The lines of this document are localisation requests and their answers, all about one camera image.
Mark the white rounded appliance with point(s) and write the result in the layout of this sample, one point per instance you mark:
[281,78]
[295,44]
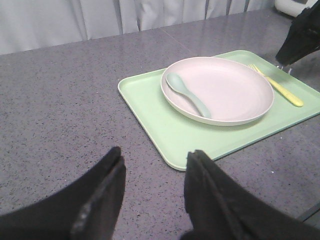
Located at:
[293,7]

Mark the beige round plate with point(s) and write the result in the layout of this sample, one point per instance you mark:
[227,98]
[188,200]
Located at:
[233,93]

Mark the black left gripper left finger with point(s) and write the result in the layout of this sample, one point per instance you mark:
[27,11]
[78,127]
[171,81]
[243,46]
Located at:
[87,209]

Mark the yellow plastic fork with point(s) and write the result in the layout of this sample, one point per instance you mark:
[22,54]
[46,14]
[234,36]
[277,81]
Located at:
[289,96]

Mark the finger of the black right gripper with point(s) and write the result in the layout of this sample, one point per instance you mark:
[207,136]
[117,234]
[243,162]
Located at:
[303,36]

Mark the light green tray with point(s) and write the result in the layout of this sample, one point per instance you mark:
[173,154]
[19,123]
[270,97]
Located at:
[174,135]

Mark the white grey curtain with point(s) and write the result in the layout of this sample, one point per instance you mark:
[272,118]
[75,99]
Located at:
[33,24]

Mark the teal green spoon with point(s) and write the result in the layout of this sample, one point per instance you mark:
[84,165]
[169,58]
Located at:
[176,83]

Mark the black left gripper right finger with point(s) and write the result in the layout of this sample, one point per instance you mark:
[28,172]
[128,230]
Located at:
[220,209]

